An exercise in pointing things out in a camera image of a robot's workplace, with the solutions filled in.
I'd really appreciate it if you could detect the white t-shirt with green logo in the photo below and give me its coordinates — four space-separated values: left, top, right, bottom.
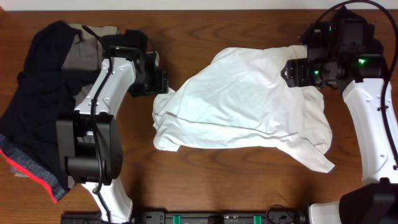
152 45 334 173

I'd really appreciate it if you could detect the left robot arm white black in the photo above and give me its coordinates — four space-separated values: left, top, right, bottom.
56 30 169 223

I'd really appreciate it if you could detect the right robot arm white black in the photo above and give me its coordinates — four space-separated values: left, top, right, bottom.
280 2 397 223

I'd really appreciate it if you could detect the grey folded garment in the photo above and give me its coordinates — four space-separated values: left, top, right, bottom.
62 35 103 106

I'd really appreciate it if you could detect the black garment with red trim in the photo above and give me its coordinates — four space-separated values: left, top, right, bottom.
1 21 99 203

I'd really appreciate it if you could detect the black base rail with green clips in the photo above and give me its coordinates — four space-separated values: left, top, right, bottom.
60 208 308 224

